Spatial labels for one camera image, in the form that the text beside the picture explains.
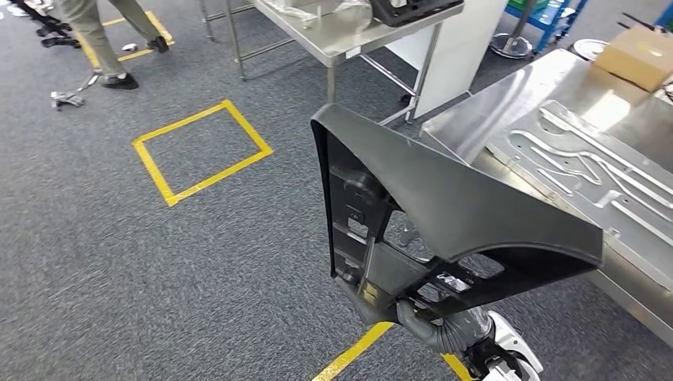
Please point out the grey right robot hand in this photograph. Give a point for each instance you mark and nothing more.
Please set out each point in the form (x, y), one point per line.
(420, 328)

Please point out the black plastic car trim panel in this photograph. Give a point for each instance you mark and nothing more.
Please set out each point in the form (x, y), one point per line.
(447, 200)
(415, 13)

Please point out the steel workbench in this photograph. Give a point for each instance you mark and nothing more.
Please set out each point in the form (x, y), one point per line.
(473, 121)

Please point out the blue metal shelf rack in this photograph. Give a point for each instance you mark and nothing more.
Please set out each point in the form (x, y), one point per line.
(552, 21)

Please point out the black elongated plastic part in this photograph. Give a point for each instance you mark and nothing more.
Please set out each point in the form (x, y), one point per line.
(39, 18)

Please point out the stamped metal sheet panel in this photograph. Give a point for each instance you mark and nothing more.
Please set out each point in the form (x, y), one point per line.
(578, 158)

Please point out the white board panel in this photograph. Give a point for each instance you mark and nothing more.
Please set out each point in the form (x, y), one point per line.
(462, 58)

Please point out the chrome barrier stanchion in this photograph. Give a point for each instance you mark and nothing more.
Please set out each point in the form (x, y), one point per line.
(589, 48)
(510, 46)

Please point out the steel table with legs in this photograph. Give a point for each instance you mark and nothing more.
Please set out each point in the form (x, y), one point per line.
(336, 42)

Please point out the yellow floor tape square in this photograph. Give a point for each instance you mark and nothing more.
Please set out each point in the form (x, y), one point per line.
(152, 169)

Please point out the clear plastic wrap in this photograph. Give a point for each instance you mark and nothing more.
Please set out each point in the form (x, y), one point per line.
(342, 16)

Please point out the green plastic bin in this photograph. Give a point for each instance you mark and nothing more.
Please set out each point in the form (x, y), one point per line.
(528, 4)

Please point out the cardboard box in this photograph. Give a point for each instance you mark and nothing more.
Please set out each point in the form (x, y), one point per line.
(636, 58)

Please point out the person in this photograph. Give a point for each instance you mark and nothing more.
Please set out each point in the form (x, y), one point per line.
(89, 31)

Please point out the grey metal bracket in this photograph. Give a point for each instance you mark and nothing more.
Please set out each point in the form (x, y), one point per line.
(65, 99)

